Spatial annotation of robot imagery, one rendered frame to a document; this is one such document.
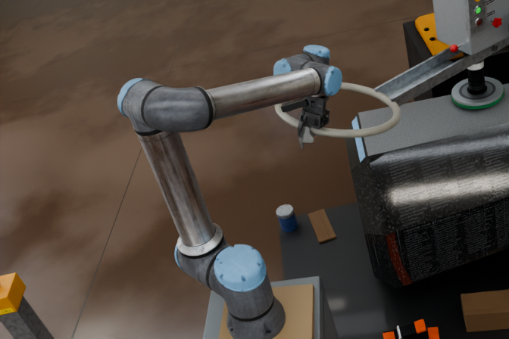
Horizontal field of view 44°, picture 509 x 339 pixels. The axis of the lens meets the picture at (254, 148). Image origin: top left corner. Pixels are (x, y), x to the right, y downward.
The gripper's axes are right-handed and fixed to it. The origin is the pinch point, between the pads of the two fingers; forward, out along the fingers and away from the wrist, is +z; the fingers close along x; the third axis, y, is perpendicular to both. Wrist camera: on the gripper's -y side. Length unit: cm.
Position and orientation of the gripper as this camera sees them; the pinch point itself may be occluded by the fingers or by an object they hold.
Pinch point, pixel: (304, 141)
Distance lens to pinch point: 231.0
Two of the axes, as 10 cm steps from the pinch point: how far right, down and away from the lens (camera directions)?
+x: 5.8, -3.7, 7.2
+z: -0.3, 8.8, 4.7
